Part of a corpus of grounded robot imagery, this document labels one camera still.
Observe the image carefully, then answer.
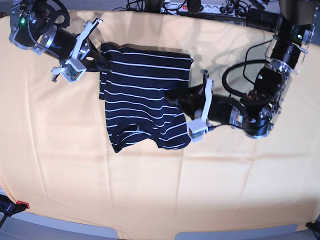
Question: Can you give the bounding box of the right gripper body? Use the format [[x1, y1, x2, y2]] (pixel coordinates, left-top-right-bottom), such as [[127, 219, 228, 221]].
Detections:
[[46, 28, 80, 62]]

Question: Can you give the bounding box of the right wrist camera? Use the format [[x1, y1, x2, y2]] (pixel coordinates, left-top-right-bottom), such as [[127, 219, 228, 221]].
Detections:
[[51, 59, 87, 83]]

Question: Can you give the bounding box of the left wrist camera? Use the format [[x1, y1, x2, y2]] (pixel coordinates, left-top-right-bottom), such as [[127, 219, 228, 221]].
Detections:
[[186, 118, 208, 143]]

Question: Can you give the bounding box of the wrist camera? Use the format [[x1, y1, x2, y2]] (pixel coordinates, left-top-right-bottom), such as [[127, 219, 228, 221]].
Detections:
[[186, 118, 208, 143], [51, 59, 87, 83]]

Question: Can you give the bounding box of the black power adapter box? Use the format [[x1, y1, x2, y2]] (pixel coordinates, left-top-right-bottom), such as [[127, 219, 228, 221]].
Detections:
[[245, 8, 280, 31]]

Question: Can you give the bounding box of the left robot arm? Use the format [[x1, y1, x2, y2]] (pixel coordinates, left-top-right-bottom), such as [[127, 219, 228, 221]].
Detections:
[[164, 0, 317, 141]]

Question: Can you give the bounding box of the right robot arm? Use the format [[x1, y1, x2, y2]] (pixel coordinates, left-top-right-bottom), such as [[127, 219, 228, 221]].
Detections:
[[6, 0, 110, 72]]

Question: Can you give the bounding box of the black corner clamp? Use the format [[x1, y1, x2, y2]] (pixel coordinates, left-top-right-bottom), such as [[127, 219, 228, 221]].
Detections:
[[305, 220, 320, 240]]

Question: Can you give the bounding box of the navy white striped T-shirt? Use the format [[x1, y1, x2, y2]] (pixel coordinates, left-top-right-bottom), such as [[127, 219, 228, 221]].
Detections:
[[99, 43, 193, 153]]

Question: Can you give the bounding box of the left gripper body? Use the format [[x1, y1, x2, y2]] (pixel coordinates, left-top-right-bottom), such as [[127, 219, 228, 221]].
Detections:
[[194, 94, 244, 125]]

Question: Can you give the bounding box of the white power strip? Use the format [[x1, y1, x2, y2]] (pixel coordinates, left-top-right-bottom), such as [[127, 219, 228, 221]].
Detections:
[[160, 0, 231, 15]]

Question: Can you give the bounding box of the red black clamp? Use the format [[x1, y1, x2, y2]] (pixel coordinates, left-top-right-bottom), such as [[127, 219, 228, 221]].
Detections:
[[0, 194, 30, 227]]

